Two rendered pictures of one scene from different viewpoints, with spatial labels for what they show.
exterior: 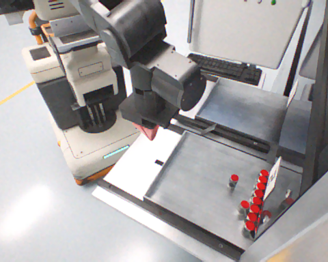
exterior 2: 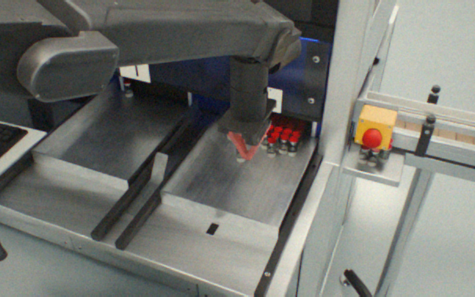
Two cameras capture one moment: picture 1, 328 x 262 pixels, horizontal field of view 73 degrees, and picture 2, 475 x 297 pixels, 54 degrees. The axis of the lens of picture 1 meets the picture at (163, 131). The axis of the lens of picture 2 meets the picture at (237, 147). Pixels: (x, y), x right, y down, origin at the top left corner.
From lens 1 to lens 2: 0.76 m
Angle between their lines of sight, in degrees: 65
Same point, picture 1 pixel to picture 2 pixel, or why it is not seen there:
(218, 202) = (264, 170)
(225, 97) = (77, 154)
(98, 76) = not seen: outside the picture
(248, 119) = (131, 136)
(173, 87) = (294, 44)
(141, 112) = (264, 113)
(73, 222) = not seen: outside the picture
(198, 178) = (234, 186)
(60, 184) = not seen: outside the picture
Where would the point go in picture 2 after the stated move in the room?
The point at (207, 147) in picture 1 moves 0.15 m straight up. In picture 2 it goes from (183, 177) to (177, 123)
